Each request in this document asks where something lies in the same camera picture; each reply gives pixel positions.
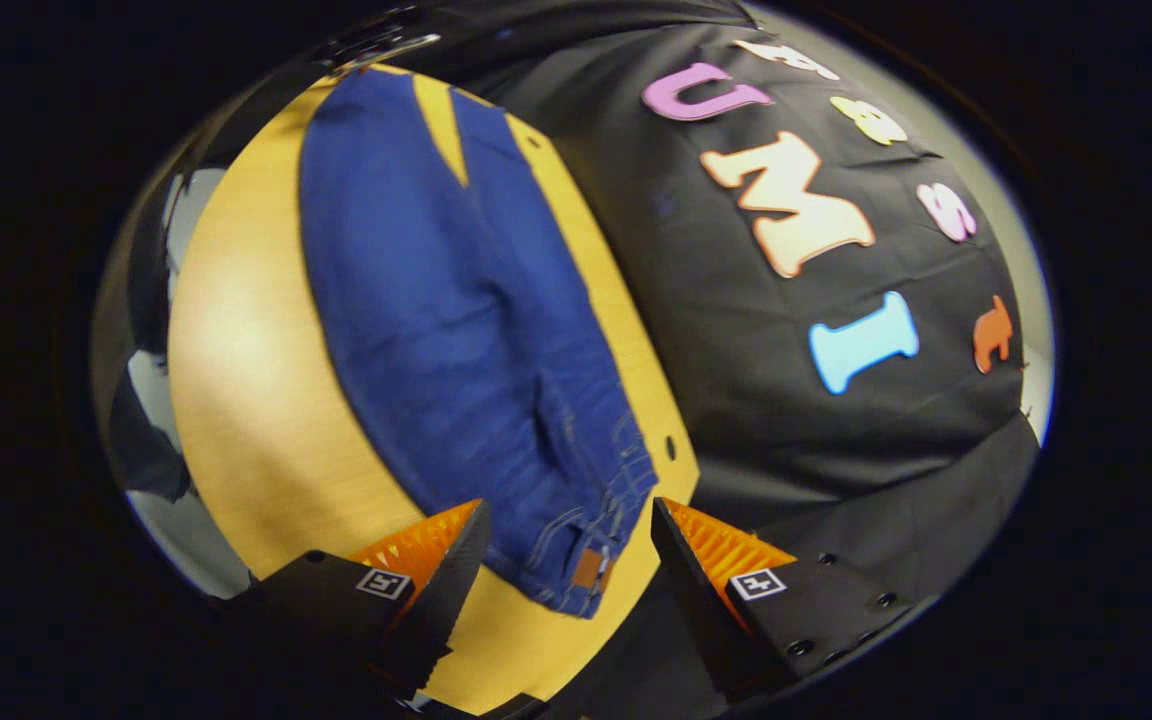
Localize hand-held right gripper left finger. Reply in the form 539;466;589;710
226;498;492;701

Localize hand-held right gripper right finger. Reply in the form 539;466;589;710
650;496;917;706

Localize blue jeans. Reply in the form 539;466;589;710
298;68;659;619

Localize black backdrop cloth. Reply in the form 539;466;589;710
366;0;1042;719

